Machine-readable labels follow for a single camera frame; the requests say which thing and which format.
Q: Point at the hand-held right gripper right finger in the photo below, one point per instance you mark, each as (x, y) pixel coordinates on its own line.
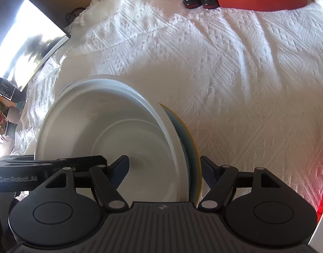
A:
(207, 174)

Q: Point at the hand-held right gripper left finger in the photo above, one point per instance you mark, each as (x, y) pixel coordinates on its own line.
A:
(122, 169)

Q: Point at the white woven tablecloth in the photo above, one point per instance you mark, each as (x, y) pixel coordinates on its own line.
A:
(229, 71)

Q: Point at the curved black monitor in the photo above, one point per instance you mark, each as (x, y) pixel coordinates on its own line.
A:
(24, 44)

